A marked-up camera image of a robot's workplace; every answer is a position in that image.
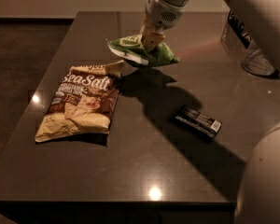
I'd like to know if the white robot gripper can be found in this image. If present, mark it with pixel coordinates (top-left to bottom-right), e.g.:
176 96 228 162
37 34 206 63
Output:
140 0 186 52

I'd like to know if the green jalapeno chip bag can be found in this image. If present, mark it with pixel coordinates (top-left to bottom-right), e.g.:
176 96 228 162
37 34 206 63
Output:
106 35 180 67

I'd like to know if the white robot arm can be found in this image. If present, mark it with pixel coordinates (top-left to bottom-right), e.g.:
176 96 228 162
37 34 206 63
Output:
140 0 280 224

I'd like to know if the brown sea salt chip bag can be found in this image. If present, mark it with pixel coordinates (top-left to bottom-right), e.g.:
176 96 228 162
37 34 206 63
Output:
35 61 123 143

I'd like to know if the black snack bar wrapper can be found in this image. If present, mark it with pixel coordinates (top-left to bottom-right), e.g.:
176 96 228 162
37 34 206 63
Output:
172 105 222 141

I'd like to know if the clear glass bowl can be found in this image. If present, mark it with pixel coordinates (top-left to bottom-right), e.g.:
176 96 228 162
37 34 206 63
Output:
241 40 275 77

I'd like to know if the black wire basket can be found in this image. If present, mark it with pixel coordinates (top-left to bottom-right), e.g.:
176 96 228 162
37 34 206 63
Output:
227 10 251 49

